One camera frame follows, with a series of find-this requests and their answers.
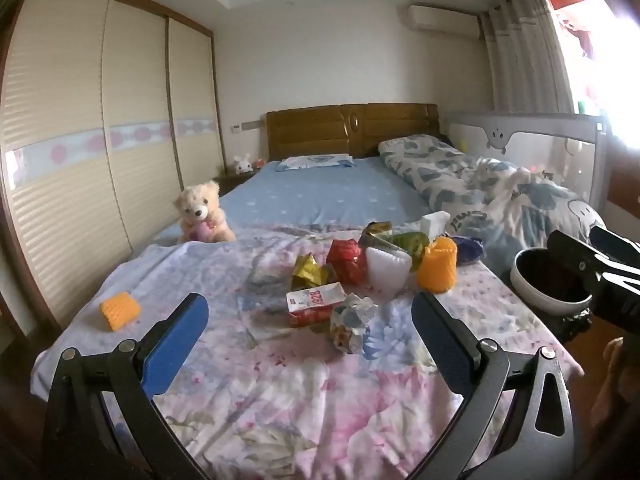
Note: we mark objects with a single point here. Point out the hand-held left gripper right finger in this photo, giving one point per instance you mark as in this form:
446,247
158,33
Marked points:
442,345

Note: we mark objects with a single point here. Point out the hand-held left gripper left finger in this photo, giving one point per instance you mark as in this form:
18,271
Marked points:
175,340

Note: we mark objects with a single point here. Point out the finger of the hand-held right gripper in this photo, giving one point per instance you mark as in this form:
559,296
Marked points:
617,247
580,265

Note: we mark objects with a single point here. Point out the white trash bin black liner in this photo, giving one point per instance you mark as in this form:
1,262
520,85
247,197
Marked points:
530,290

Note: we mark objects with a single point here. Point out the large orange foam net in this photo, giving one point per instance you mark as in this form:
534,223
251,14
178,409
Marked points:
437,267

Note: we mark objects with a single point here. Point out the floral paper pack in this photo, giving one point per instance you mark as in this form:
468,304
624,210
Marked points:
352,327

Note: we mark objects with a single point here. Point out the dark blue plastic bag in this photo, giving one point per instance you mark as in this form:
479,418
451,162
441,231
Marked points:
467,251

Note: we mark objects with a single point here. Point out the green snack wrapper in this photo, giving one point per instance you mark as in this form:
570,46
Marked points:
412,245

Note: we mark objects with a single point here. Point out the red snack wrapper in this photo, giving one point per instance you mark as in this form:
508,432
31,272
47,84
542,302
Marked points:
346,262

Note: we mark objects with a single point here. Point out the gold and green wrapper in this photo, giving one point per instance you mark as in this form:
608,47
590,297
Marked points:
377,232

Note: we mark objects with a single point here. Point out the red and white carton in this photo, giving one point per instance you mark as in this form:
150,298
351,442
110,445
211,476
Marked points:
312,305

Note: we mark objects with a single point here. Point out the gold snack wrapper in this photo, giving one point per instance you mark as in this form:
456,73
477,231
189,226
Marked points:
309,272

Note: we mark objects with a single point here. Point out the person's right hand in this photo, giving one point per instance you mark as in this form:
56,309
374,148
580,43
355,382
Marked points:
614,360

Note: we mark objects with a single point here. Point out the small orange foam net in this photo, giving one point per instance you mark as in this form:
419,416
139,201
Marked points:
119,312

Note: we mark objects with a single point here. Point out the wooden window cabinet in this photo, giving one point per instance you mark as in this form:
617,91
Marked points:
622,185

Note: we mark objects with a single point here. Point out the blue patterned white quilt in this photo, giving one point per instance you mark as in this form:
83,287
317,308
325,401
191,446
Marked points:
500,205

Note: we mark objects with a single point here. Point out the floral pink blanket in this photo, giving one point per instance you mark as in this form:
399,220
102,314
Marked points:
280,400

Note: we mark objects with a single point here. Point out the beige teddy bear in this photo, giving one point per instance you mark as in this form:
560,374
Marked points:
202,210

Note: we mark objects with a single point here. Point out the wooden nightstand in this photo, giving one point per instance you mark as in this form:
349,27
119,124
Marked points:
232,182

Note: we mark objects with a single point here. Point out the white bunny plush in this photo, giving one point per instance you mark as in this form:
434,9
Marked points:
241,164

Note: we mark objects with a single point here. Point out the blue dotted bed sheet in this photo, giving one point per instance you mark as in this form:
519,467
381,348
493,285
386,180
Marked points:
320,195

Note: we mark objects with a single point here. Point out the blue and white pillow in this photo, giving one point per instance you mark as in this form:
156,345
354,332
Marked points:
315,162

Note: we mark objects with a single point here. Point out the wooden headboard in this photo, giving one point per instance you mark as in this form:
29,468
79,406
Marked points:
310,130

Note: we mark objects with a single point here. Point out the cream sliding door wardrobe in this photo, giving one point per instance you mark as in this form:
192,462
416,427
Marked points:
75,110

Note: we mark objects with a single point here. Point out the white air conditioner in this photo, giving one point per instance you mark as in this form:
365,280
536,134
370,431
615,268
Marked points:
440,21

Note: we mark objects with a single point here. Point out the grey bed guard rail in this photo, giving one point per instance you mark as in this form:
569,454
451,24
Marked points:
530,132

